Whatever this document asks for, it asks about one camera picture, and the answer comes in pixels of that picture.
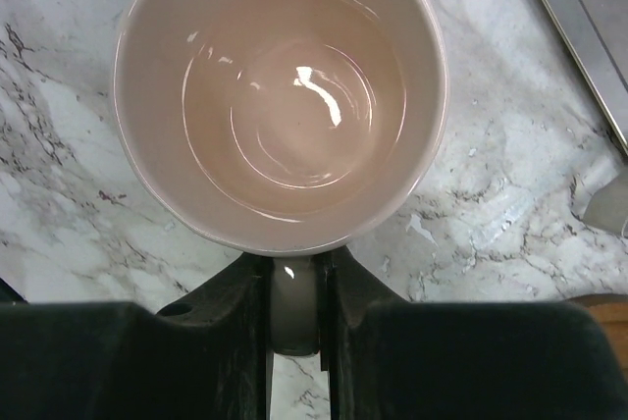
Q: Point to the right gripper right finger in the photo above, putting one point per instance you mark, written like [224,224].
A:
[389,358]

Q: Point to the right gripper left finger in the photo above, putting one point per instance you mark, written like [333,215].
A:
[203,356]

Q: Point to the brown wooden coaster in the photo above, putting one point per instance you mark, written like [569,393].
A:
[611,312]

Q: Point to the metal tongs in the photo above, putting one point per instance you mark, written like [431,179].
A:
[607,209]

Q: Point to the pink mug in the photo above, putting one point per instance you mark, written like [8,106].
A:
[281,127]

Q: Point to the stainless steel tray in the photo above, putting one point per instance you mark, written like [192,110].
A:
[595,33]

